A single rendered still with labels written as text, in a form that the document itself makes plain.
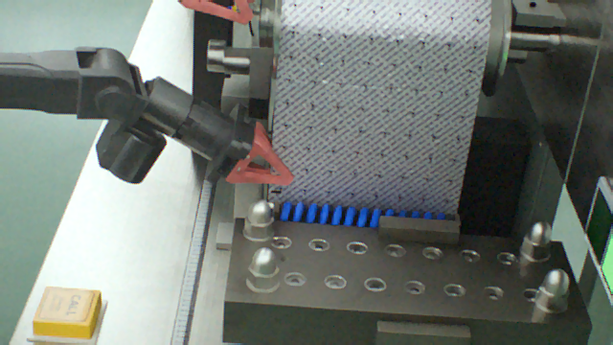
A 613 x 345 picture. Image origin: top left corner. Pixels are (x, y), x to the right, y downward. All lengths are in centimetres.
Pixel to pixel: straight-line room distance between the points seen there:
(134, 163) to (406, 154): 32
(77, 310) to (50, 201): 191
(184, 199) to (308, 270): 39
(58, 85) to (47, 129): 242
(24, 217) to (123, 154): 190
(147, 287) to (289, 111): 31
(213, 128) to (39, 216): 194
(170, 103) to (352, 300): 31
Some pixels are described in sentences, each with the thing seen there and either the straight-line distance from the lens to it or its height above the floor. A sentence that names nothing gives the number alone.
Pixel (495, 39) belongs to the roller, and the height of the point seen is 127.
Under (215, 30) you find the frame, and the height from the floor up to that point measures 111.
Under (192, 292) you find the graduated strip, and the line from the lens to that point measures 124.
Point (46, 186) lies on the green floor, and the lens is 316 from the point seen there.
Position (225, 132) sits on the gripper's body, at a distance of 112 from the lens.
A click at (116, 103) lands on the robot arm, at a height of 119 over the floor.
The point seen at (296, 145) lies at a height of 111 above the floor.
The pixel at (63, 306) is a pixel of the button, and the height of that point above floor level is 92.
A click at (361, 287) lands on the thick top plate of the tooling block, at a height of 103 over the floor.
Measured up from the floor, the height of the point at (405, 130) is 115.
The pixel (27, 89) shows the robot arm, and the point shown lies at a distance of 108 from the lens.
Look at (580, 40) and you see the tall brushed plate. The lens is 109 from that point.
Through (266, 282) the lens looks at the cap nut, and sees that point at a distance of 103.
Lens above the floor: 167
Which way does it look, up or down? 31 degrees down
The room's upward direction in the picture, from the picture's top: 5 degrees clockwise
